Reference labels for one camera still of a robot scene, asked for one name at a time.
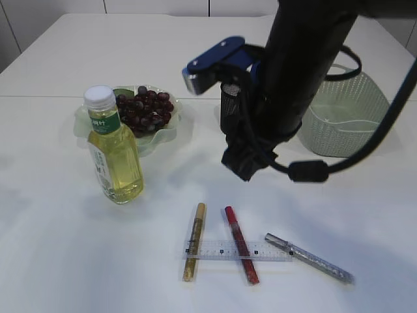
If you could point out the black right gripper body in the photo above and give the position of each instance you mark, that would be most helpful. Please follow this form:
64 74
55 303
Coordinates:
261 127

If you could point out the purple grape bunch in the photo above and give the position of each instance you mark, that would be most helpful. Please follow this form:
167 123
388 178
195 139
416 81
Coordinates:
145 111

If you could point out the yellow tea bottle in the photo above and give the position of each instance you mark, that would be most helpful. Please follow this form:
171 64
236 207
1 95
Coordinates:
112 146

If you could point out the blue scissors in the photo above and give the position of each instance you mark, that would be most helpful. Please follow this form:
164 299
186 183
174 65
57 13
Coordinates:
253 69

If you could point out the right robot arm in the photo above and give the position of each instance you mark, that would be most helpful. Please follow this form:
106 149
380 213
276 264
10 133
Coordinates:
304 40

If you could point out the black mesh pen holder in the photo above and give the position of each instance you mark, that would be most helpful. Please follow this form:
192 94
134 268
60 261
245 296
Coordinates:
229 107

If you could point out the green woven plastic basket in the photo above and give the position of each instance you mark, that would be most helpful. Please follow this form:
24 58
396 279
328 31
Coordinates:
343 116

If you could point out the green wavy glass plate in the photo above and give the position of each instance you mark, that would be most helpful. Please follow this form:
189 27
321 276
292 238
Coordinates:
147 144

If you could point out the silver glitter pen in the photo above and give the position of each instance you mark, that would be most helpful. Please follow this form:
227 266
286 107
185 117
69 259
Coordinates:
308 258

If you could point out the red glitter pen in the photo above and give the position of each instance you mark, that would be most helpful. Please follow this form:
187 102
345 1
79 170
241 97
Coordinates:
243 252

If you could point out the clear plastic ruler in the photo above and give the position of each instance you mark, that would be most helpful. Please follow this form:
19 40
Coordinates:
232 251

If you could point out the gold glitter pen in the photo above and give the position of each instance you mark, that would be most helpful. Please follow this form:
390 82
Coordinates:
193 243

